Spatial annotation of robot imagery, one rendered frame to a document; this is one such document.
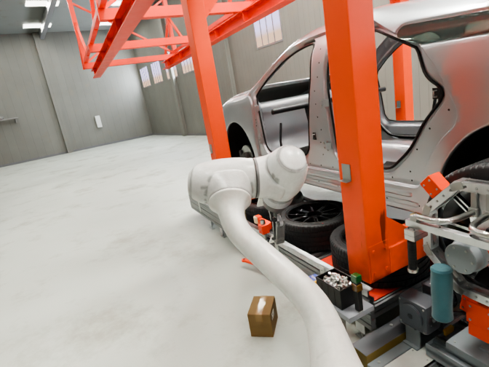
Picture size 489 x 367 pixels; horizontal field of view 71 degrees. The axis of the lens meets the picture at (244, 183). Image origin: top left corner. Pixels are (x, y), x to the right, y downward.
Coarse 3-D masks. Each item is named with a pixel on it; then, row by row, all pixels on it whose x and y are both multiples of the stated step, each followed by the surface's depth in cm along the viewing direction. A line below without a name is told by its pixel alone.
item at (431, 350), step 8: (464, 320) 200; (448, 328) 192; (456, 328) 195; (440, 336) 187; (448, 336) 191; (432, 344) 187; (440, 344) 184; (432, 352) 184; (440, 352) 179; (448, 352) 180; (440, 360) 180; (448, 360) 176; (456, 360) 175; (464, 360) 173
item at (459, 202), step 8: (464, 192) 162; (456, 200) 158; (464, 200) 156; (440, 208) 164; (448, 208) 165; (456, 208) 169; (464, 208) 156; (440, 216) 166; (448, 216) 168; (448, 224) 170; (456, 224) 161; (464, 224) 159; (448, 240) 169; (480, 272) 162; (488, 272) 162; (472, 280) 159; (480, 280) 158; (488, 280) 157; (488, 288) 154
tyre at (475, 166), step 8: (488, 160) 148; (464, 168) 150; (472, 168) 146; (480, 168) 143; (488, 168) 140; (448, 176) 157; (456, 176) 153; (464, 176) 150; (472, 176) 147; (480, 176) 144; (488, 176) 141; (440, 240) 169
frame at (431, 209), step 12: (456, 180) 146; (468, 180) 145; (480, 180) 141; (444, 192) 151; (456, 192) 148; (480, 192) 137; (432, 204) 158; (444, 204) 159; (432, 216) 164; (432, 240) 165; (432, 252) 165; (456, 276) 161; (456, 288) 158; (468, 288) 154; (480, 288) 153; (480, 300) 149
